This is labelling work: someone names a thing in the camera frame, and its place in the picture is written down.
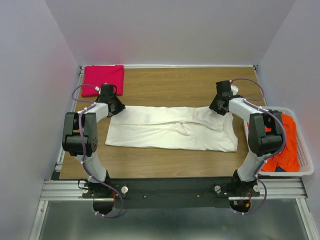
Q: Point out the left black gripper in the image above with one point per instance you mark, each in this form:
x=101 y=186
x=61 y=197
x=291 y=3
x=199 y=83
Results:
x=116 y=107

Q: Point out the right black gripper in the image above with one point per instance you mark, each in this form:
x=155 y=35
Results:
x=216 y=107

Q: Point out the white t shirt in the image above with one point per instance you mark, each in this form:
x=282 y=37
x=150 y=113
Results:
x=182 y=128

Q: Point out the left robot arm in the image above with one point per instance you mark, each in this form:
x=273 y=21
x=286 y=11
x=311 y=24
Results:
x=80 y=131

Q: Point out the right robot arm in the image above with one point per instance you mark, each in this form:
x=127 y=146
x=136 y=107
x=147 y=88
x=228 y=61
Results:
x=266 y=135

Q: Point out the folded pink t shirt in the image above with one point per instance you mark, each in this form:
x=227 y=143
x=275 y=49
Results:
x=97 y=75

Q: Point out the orange t shirt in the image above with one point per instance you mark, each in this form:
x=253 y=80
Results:
x=287 y=160

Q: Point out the white plastic basket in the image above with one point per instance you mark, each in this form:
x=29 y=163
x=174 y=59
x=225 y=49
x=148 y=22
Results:
x=302 y=140

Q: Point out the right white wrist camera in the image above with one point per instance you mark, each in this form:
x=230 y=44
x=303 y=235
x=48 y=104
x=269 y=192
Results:
x=234 y=88

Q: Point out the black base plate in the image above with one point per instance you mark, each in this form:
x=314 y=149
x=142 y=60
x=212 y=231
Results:
x=169 y=193

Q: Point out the aluminium frame rail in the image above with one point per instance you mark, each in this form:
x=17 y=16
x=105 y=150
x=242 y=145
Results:
x=53 y=189

